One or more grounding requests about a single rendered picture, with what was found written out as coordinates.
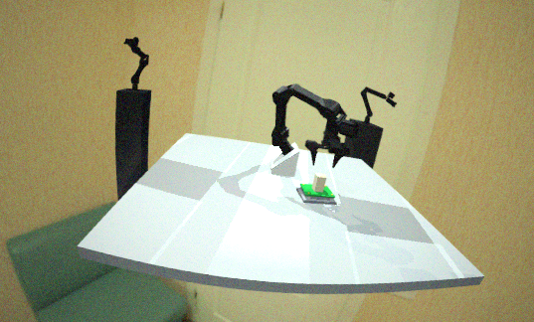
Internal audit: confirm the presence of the green board with corner holes and square handle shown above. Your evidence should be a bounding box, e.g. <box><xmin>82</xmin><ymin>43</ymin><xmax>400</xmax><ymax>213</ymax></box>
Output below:
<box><xmin>300</xmin><ymin>173</ymin><xmax>335</xmax><ymax>199</ymax></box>

